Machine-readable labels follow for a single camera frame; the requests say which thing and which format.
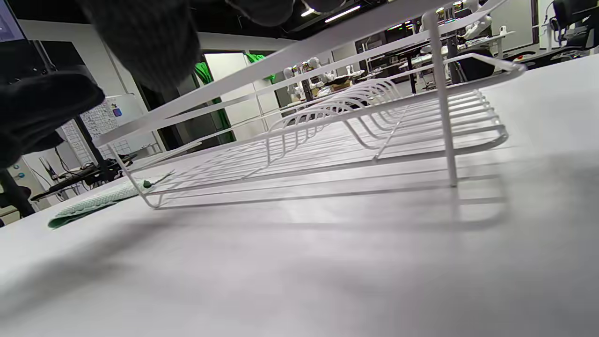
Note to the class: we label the white patterned board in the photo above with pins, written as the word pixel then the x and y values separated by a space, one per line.
pixel 98 124

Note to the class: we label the black monitor screen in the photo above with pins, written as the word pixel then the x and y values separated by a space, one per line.
pixel 9 21

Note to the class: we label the black office chair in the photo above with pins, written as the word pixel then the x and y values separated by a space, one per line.
pixel 573 21

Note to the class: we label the black stand pole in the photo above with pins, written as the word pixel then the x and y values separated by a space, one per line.
pixel 16 194

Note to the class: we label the person's right hand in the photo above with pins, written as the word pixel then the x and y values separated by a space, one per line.
pixel 140 42

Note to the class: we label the white humanoid robot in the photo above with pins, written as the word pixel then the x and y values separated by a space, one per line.
pixel 470 21
pixel 309 75

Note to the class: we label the ceiling light strip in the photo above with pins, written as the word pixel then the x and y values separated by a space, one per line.
pixel 341 13

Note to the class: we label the green patterned cloth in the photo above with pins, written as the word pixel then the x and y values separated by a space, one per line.
pixel 96 203

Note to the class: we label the green hanging fabric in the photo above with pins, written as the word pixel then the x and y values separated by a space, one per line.
pixel 206 77

